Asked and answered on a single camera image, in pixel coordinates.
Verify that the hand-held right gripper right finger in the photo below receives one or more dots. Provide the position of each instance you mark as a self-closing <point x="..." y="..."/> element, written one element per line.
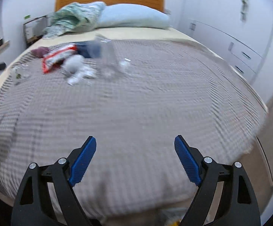
<point x="187" y="160"/>

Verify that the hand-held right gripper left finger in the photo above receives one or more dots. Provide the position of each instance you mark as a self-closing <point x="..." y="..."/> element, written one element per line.
<point x="84" y="160"/>

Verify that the red white snack packet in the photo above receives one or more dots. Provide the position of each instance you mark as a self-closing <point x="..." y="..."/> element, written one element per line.
<point x="56" y="57"/>

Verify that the clear plastic bag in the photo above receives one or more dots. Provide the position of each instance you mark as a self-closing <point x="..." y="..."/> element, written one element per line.
<point x="109" y="56"/>

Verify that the clear plastic wrapper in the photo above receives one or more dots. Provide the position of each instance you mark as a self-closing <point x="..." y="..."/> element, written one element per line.
<point x="20" y="74"/>

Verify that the maroon cloth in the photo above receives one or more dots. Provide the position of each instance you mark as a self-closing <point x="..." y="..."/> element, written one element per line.
<point x="40" y="51"/>

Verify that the black rolling cart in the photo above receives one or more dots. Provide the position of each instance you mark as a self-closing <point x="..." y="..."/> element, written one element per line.
<point x="32" y="31"/>

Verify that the brown checkered blanket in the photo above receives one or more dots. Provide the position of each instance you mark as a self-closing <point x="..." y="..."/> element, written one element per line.
<point x="138" y="103"/>

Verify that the crumpled white tissue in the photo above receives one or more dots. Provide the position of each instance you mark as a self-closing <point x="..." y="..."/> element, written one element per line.
<point x="78" y="71"/>

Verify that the green floral quilt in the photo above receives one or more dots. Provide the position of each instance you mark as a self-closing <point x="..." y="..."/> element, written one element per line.
<point x="75" y="18"/>

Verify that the wooden bed with yellow sheet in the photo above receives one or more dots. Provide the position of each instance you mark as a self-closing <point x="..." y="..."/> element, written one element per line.
<point x="150" y="31"/>

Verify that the light blue pillow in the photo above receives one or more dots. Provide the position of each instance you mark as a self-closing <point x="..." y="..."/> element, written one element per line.
<point x="134" y="16"/>

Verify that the white built-in wardrobe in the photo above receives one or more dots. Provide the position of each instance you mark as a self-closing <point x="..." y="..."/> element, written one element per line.
<point x="221" y="16"/>

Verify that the hanging wardrobe ornament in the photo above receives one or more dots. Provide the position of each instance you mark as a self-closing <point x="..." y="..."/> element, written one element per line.
<point x="244" y="7"/>

